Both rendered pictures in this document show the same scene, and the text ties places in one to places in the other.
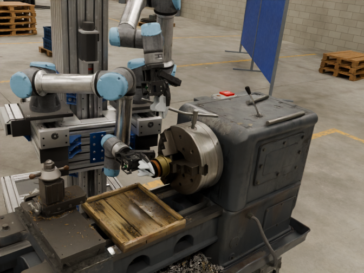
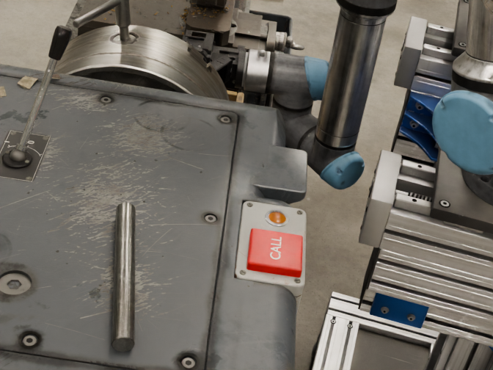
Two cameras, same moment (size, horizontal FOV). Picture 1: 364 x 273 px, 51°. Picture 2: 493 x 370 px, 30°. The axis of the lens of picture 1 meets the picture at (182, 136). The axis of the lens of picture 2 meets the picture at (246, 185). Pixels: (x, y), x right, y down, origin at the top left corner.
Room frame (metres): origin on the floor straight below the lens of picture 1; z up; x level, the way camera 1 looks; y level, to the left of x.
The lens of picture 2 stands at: (2.47, -0.85, 1.94)
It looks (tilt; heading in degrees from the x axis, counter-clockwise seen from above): 38 degrees down; 129
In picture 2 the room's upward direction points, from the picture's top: 10 degrees clockwise
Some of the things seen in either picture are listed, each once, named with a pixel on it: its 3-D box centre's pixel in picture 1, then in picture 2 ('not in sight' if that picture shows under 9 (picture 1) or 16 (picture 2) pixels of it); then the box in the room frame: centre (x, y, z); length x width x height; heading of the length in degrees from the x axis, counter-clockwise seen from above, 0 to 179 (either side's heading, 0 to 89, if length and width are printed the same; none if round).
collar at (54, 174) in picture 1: (49, 171); not in sight; (1.22, 0.47, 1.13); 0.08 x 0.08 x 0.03
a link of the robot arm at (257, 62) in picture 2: (121, 151); (254, 69); (1.55, 0.26, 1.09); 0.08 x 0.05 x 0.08; 131
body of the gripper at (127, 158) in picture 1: (129, 159); (211, 62); (1.48, 0.21, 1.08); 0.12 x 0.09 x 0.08; 41
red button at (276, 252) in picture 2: (226, 93); (274, 254); (2.03, -0.22, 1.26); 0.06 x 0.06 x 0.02; 41
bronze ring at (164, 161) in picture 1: (160, 166); not in sight; (1.46, 0.08, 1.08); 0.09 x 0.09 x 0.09; 43
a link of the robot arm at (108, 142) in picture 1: (112, 145); (297, 78); (1.61, 0.31, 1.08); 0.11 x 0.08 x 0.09; 41
